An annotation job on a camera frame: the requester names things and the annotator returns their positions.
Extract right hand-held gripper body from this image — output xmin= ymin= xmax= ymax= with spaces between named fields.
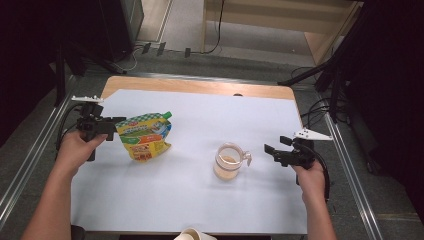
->
xmin=273 ymin=129 xmax=333 ymax=170

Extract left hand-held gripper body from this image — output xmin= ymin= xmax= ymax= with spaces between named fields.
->
xmin=71 ymin=95 xmax=116 ymax=162

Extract yellow spouted pouch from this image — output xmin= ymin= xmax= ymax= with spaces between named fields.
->
xmin=114 ymin=111 xmax=173 ymax=164

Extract clear jar with hinged lid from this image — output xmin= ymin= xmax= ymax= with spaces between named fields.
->
xmin=213 ymin=142 xmax=253 ymax=182

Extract person's right hand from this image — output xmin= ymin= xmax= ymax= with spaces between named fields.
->
xmin=292 ymin=160 xmax=326 ymax=204

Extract person's left hand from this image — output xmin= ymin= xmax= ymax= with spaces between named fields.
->
xmin=54 ymin=130 xmax=109 ymax=175

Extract black metal stand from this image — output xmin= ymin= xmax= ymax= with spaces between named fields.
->
xmin=278 ymin=0 xmax=368 ymax=124
xmin=54 ymin=41 xmax=128 ymax=108

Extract wooden table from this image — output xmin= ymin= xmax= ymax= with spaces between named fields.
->
xmin=98 ymin=75 xmax=333 ymax=236

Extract dark curtain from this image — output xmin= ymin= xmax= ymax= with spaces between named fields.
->
xmin=0 ymin=0 xmax=103 ymax=148
xmin=333 ymin=0 xmax=424 ymax=223

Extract black cabinet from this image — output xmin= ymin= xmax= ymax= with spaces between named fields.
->
xmin=99 ymin=0 xmax=145 ymax=63

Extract white paper sheet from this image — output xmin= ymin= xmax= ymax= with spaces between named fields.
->
xmin=70 ymin=89 xmax=308 ymax=235

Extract white cup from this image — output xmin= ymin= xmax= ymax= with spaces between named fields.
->
xmin=173 ymin=227 xmax=218 ymax=240

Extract right hand-held gripper cable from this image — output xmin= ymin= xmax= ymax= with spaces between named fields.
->
xmin=295 ymin=142 xmax=331 ymax=203

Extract bundle of black floor cables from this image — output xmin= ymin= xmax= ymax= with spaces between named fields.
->
xmin=291 ymin=65 xmax=355 ymax=153

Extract metal floor rail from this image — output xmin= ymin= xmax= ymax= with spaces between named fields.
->
xmin=0 ymin=75 xmax=78 ymax=229
xmin=320 ymin=99 xmax=385 ymax=240
xmin=126 ymin=71 xmax=279 ymax=85

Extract white floor cable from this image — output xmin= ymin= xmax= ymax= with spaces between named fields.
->
xmin=112 ymin=45 xmax=145 ymax=73

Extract black hanging cable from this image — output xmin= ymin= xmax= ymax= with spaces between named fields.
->
xmin=199 ymin=0 xmax=225 ymax=56

